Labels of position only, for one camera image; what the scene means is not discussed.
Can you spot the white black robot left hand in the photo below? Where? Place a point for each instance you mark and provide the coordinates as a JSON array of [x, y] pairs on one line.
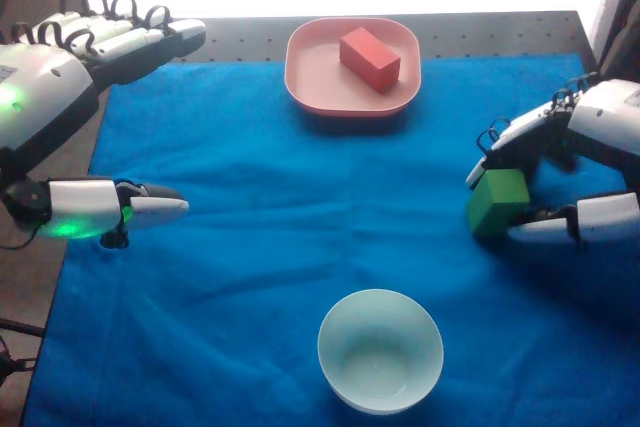
[[40, 92]]

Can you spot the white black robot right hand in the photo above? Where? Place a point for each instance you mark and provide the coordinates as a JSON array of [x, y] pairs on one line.
[[607, 122]]

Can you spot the green rectangular block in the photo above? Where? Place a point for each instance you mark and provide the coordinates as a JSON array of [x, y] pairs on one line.
[[492, 207]]

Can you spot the red rectangular block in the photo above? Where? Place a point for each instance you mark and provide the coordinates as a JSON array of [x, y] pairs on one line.
[[370, 59]]

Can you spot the pink square plate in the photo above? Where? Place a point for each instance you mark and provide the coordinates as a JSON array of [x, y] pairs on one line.
[[315, 82]]

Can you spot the blue table cloth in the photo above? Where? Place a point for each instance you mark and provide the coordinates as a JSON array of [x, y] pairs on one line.
[[250, 272]]

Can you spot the light blue bowl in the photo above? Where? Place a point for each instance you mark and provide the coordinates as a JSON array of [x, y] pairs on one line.
[[380, 352]]

